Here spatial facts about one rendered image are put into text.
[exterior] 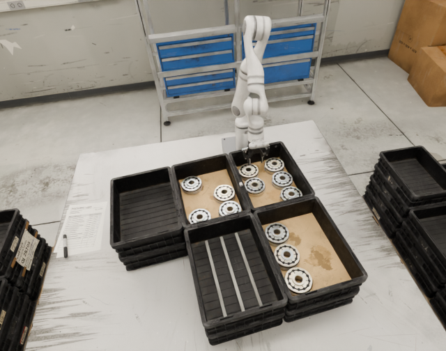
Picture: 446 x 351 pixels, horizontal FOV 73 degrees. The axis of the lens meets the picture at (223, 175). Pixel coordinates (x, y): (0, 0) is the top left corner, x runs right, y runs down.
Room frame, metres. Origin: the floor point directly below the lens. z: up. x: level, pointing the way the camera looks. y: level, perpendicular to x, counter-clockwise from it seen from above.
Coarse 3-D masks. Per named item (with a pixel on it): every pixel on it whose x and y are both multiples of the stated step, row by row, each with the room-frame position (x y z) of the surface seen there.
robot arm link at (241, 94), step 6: (240, 72) 1.30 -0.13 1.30; (240, 78) 1.30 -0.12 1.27; (246, 78) 1.28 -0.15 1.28; (240, 84) 1.30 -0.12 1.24; (246, 84) 1.28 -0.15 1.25; (240, 90) 1.30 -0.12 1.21; (246, 90) 1.28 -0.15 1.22; (234, 96) 1.34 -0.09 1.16; (240, 96) 1.30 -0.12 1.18; (246, 96) 1.29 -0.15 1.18; (234, 102) 1.33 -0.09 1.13; (240, 102) 1.30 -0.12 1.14; (234, 108) 1.32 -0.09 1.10; (240, 108) 1.30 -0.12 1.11; (234, 114) 1.33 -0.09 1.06; (240, 114) 1.30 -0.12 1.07
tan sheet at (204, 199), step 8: (200, 176) 1.12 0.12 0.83; (208, 176) 1.12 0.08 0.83; (216, 176) 1.11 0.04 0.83; (224, 176) 1.10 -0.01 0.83; (208, 184) 1.06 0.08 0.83; (216, 184) 1.06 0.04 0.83; (224, 184) 1.05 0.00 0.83; (200, 192) 1.01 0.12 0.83; (208, 192) 1.00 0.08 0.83; (184, 200) 0.97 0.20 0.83; (192, 200) 0.96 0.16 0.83; (200, 200) 0.96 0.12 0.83; (208, 200) 0.95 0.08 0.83; (192, 208) 0.91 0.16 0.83; (200, 208) 0.91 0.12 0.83; (208, 208) 0.90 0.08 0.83; (216, 208) 0.90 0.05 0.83; (216, 216) 0.85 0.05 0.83
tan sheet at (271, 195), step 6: (258, 162) 1.19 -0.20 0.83; (264, 162) 1.18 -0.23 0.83; (258, 168) 1.14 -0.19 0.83; (264, 174) 1.09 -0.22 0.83; (264, 180) 1.05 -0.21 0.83; (270, 180) 1.04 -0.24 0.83; (270, 186) 1.01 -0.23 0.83; (294, 186) 0.99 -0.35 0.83; (264, 192) 0.97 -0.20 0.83; (270, 192) 0.97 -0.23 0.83; (276, 192) 0.96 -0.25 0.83; (252, 198) 0.94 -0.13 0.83; (258, 198) 0.93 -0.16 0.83; (264, 198) 0.93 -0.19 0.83; (270, 198) 0.93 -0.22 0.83; (276, 198) 0.92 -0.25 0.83; (258, 204) 0.90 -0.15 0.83; (264, 204) 0.90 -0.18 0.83
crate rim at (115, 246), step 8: (160, 168) 1.11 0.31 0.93; (168, 168) 1.10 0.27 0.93; (128, 176) 1.07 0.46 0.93; (112, 184) 1.03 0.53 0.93; (112, 192) 0.97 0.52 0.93; (112, 200) 0.92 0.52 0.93; (176, 200) 0.89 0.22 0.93; (112, 208) 0.87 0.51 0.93; (176, 208) 0.84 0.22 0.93; (112, 216) 0.83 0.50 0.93; (112, 224) 0.78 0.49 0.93; (112, 232) 0.75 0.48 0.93; (160, 232) 0.72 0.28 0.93; (168, 232) 0.72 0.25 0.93; (176, 232) 0.72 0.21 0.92; (112, 240) 0.70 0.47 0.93; (128, 240) 0.70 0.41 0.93; (136, 240) 0.69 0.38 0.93; (144, 240) 0.70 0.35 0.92; (112, 248) 0.68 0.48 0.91
